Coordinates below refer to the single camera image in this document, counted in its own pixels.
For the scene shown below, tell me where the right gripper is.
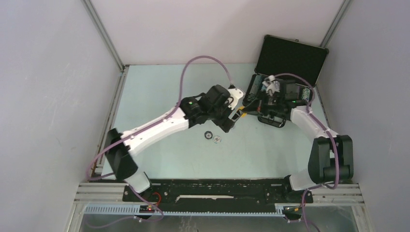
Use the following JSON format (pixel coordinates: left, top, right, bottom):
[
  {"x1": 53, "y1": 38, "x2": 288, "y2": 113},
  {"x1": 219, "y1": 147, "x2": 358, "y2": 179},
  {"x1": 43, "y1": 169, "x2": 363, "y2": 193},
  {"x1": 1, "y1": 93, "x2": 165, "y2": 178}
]
[{"x1": 242, "y1": 89, "x2": 285, "y2": 117}]

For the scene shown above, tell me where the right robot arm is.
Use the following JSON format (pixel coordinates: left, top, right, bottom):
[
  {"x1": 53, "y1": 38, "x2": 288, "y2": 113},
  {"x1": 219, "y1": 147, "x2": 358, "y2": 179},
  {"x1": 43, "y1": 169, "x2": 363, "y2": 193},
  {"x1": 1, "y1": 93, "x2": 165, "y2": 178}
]
[{"x1": 257, "y1": 75, "x2": 354, "y2": 202}]

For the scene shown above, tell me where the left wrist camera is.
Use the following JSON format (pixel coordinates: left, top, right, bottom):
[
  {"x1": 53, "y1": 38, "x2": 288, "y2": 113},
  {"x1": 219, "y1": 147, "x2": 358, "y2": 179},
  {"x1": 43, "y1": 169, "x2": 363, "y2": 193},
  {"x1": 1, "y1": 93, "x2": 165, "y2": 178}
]
[{"x1": 228, "y1": 86, "x2": 244, "y2": 110}]

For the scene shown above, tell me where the black poker set case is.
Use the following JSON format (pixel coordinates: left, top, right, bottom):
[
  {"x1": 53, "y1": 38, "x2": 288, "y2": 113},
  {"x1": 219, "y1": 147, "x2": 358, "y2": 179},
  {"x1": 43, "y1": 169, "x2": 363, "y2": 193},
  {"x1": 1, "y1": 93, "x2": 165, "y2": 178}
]
[{"x1": 243, "y1": 35, "x2": 329, "y2": 128}]

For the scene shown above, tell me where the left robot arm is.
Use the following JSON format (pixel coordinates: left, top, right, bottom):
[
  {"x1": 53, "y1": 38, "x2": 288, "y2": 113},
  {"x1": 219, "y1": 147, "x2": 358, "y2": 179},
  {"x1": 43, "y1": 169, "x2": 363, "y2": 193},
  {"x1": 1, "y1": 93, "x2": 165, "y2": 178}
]
[{"x1": 103, "y1": 85, "x2": 244, "y2": 201}]

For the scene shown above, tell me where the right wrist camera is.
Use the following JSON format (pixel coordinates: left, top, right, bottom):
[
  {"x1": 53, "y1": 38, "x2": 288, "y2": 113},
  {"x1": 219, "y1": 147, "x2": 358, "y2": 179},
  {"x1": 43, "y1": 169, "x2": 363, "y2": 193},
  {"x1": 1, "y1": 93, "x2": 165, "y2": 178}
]
[{"x1": 262, "y1": 75, "x2": 280, "y2": 96}]

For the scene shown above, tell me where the dark blue fifty chip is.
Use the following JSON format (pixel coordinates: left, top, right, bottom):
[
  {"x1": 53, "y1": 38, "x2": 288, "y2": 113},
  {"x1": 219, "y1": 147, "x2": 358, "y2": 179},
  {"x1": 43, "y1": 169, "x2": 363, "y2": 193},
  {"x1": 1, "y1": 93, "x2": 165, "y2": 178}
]
[{"x1": 204, "y1": 131, "x2": 213, "y2": 140}]

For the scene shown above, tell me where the green chip stack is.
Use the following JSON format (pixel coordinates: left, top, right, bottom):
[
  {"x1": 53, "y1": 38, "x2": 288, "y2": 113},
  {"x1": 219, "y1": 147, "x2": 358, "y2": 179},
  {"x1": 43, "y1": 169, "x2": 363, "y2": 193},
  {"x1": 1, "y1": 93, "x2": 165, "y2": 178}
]
[{"x1": 301, "y1": 88, "x2": 312, "y2": 102}]

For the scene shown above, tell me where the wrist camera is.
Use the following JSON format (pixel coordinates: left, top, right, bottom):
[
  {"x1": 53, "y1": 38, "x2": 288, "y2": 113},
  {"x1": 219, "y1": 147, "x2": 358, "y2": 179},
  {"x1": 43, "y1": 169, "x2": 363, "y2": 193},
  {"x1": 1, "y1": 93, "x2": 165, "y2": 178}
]
[
  {"x1": 228, "y1": 86, "x2": 244, "y2": 110},
  {"x1": 262, "y1": 75, "x2": 280, "y2": 96}
]

